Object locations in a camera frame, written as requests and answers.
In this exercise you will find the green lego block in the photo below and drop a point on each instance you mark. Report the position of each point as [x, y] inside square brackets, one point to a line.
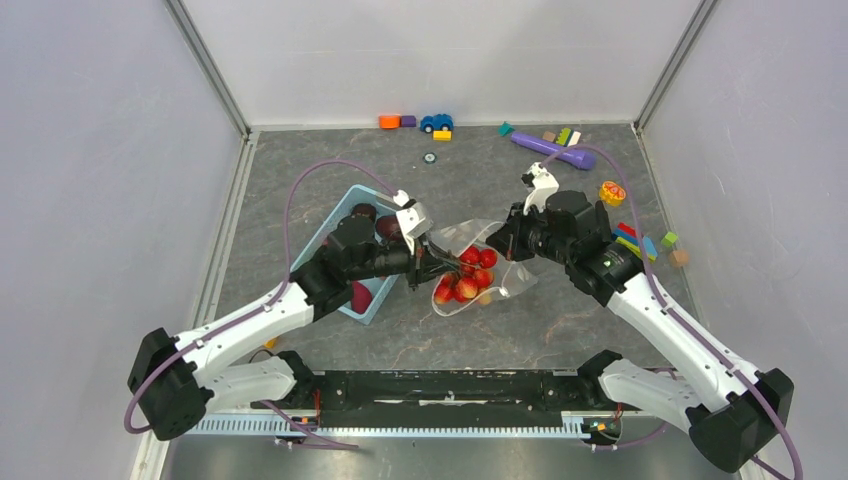
[564, 136]

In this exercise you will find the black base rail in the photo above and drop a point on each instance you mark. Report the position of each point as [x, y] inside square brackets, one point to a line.
[444, 398]

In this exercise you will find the white block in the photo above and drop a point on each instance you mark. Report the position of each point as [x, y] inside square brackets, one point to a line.
[574, 138]

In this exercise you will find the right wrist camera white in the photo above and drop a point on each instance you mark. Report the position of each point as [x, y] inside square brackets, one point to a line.
[540, 184]

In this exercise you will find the multicolour duplo stack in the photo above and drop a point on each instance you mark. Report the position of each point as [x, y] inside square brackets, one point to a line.
[627, 236]

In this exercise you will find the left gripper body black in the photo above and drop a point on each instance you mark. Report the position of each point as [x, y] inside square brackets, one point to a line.
[395, 257]

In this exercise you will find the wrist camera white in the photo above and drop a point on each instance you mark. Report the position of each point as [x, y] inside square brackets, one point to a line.
[413, 219]
[540, 184]

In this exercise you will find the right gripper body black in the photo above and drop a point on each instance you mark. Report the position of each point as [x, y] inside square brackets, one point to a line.
[530, 235]

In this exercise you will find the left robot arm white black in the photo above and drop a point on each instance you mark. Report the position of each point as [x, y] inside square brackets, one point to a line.
[177, 379]

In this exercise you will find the blue toy car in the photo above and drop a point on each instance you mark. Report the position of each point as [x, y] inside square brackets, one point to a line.
[437, 122]

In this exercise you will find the light blue plastic basket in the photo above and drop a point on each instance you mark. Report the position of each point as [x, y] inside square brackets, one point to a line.
[379, 286]

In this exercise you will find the small green cube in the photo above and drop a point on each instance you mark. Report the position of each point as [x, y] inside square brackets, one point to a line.
[669, 240]

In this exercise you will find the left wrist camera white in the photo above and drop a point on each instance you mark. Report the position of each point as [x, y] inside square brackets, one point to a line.
[413, 219]

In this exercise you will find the dark red apple toy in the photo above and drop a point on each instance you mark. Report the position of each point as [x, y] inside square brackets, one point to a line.
[388, 229]

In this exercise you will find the orange block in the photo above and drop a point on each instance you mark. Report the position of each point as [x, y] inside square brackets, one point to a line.
[389, 122]

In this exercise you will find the tan wooden cube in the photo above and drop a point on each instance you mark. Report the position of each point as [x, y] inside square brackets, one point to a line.
[679, 258]

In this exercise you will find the purple toy flashlight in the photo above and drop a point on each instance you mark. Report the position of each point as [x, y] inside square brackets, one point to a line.
[578, 158]

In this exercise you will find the dark plum toy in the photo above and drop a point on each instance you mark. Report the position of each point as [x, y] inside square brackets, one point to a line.
[365, 210]

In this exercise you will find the magenta fruit toy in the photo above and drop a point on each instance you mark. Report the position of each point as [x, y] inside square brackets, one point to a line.
[361, 299]

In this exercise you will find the teal block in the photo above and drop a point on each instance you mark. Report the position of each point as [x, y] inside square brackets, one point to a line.
[506, 129]

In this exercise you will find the clear polka dot zip bag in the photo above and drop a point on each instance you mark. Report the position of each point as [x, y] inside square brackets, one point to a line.
[513, 278]

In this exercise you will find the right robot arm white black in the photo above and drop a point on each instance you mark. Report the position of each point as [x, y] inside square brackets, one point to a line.
[729, 408]

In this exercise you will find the yellow butterfly duplo block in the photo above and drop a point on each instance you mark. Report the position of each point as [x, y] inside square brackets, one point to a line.
[612, 193]

